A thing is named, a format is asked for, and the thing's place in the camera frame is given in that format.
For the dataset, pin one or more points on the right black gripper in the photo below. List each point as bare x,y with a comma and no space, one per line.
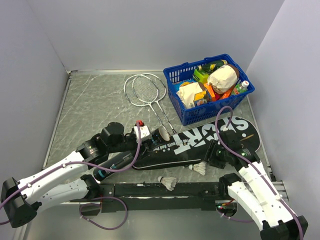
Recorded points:
209,156

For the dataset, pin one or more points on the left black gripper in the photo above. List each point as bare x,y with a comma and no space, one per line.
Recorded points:
136,145

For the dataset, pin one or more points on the white shuttlecock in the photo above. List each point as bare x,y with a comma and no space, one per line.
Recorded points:
199,168
168,182

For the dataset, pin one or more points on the black shuttlecock tube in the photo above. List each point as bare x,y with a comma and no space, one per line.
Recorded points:
123,159

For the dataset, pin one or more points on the black racket bag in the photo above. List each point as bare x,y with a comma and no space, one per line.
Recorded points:
189,147

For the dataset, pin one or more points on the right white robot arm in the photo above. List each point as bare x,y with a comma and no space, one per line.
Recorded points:
251,187

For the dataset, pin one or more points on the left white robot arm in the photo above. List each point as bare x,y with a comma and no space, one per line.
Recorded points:
23,199

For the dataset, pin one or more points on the white badminton racket left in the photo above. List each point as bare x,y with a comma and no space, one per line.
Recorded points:
129,93

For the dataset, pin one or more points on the blue plastic basket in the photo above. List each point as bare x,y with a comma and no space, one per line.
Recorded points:
184,72

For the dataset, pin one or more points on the yellow blue snack box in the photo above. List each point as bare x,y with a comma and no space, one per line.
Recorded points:
200,98

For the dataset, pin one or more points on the orange snack box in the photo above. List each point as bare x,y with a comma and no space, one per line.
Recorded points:
214,96

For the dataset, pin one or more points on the green plastic bottle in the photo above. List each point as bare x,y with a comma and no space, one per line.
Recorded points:
240,88

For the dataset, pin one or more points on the beige paper bag roll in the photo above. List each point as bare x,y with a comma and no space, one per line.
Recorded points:
223,78

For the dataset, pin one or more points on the green snack box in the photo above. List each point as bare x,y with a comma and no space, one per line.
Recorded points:
200,76

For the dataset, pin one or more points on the dark green bottle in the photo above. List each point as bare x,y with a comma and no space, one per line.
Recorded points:
212,66

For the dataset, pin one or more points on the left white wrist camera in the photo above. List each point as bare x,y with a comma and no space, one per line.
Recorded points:
143,129

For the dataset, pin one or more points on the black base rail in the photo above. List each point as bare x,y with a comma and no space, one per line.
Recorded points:
206,196

